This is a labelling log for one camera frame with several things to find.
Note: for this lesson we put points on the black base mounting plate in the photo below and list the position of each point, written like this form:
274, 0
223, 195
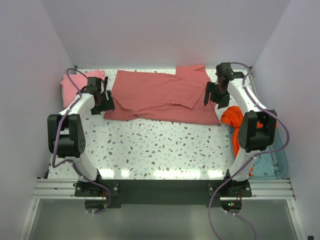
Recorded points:
114, 193

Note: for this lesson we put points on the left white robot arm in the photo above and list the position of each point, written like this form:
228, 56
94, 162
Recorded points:
66, 136

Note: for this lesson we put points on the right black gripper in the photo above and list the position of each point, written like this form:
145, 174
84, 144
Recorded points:
223, 102

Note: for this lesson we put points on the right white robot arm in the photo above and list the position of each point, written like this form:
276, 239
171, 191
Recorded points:
258, 126

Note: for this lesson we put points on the dusty red t shirt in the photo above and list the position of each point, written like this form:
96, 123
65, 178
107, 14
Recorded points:
167, 97

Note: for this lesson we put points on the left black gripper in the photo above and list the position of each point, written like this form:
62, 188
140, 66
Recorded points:
96, 110

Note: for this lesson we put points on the clear teal plastic bin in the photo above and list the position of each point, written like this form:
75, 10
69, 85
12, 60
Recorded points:
271, 166

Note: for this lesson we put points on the aluminium frame rail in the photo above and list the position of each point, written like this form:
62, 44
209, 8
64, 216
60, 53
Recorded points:
63, 189

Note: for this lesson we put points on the orange t shirt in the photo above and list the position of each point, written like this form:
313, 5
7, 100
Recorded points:
233, 117

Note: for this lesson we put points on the folded black t shirt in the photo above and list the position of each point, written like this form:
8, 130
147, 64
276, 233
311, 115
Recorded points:
105, 82

